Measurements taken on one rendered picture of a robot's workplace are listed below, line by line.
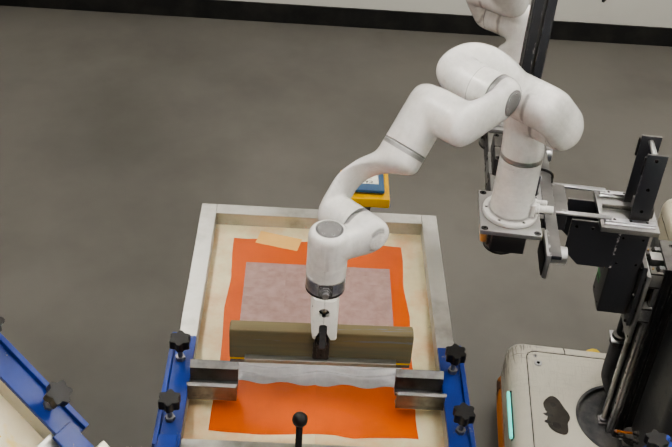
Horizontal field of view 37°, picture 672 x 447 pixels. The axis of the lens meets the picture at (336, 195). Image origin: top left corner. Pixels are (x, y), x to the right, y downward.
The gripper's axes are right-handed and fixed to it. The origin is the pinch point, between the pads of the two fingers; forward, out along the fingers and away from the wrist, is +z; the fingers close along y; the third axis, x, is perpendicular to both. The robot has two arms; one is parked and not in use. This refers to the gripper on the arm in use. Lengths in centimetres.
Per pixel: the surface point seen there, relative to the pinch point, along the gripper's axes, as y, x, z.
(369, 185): 73, -13, 13
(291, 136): 248, 10, 111
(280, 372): 5.0, 7.7, 13.5
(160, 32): 344, 84, 111
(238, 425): -9.4, 15.3, 13.9
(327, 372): 5.4, -2.0, 13.3
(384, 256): 46, -16, 14
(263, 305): 25.9, 12.4, 14.1
